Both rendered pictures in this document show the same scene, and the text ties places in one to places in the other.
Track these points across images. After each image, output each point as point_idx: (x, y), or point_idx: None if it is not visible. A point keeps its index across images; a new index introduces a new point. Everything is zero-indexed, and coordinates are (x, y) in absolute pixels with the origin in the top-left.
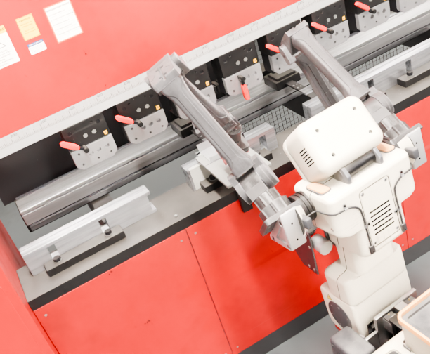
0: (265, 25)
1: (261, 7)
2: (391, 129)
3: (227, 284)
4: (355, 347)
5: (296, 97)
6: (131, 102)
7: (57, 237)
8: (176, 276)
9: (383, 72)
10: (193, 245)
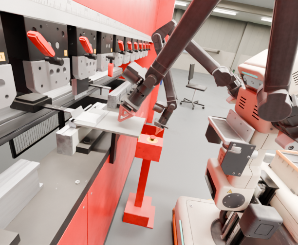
0: (117, 28)
1: (118, 12)
2: (243, 82)
3: (95, 230)
4: (271, 212)
5: (84, 97)
6: (44, 26)
7: None
8: None
9: (128, 86)
10: (88, 207)
